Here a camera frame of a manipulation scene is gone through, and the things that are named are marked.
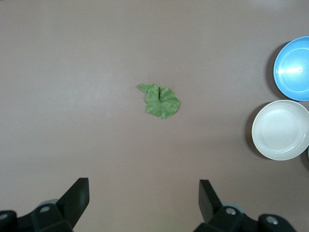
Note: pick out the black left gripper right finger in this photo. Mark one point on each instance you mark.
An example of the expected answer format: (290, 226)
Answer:
(212, 205)

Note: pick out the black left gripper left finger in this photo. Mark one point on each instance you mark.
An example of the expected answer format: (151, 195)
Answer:
(72, 205)

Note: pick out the green lettuce leaf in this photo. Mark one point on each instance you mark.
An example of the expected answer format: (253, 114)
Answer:
(161, 104)

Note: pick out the beige plate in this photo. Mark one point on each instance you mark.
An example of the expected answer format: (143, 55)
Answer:
(280, 130)

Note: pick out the blue plate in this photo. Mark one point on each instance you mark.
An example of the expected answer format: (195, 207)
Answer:
(294, 70)

